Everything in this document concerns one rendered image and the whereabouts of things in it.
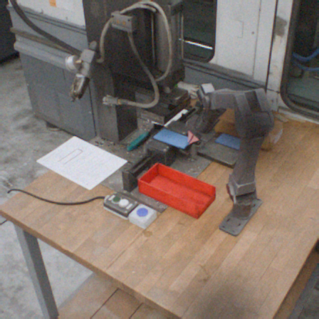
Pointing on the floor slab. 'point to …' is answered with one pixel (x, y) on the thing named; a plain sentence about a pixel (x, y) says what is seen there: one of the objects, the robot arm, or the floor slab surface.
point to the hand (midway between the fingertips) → (190, 141)
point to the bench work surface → (183, 244)
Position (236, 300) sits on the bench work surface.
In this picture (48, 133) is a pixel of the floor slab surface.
